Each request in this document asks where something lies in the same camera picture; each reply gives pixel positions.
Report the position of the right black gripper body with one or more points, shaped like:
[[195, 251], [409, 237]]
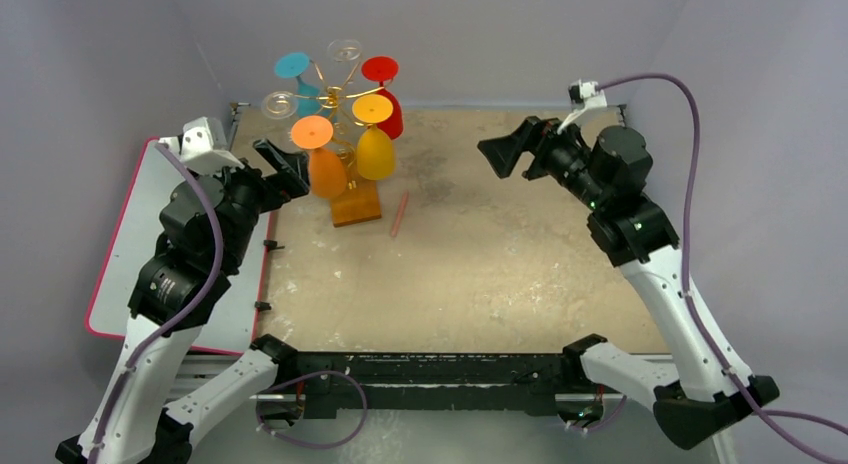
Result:
[[534, 152]]

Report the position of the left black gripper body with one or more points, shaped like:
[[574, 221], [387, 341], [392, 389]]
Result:
[[252, 193]]

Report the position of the orange plastic wine glass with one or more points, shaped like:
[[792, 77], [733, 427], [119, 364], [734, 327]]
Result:
[[327, 173]]

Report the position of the clear wine glass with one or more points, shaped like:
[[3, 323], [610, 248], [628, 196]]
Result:
[[280, 112], [344, 50]]

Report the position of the blue plastic wine glass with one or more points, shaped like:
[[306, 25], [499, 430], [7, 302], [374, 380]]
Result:
[[293, 66]]

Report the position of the yellow plastic wine glass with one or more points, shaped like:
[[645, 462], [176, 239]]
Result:
[[375, 153]]

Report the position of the red plastic wine glass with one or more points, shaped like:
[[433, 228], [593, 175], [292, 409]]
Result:
[[382, 70]]

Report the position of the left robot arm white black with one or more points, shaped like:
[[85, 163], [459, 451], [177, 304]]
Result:
[[207, 225]]

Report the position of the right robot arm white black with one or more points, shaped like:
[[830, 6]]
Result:
[[705, 389]]

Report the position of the wooden rack base board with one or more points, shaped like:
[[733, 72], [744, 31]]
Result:
[[358, 204]]

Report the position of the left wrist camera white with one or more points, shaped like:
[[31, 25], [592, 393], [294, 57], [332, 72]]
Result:
[[202, 147]]

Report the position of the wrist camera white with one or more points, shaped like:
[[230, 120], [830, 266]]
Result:
[[202, 147], [587, 98]]

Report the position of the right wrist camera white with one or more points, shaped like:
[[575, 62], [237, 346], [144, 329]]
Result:
[[587, 98]]

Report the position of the gold wire wine glass rack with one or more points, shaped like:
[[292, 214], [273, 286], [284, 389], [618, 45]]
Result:
[[338, 99]]

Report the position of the whiteboard with pink frame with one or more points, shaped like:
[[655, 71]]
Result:
[[232, 324]]

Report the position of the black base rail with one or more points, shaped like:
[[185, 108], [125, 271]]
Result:
[[318, 384]]

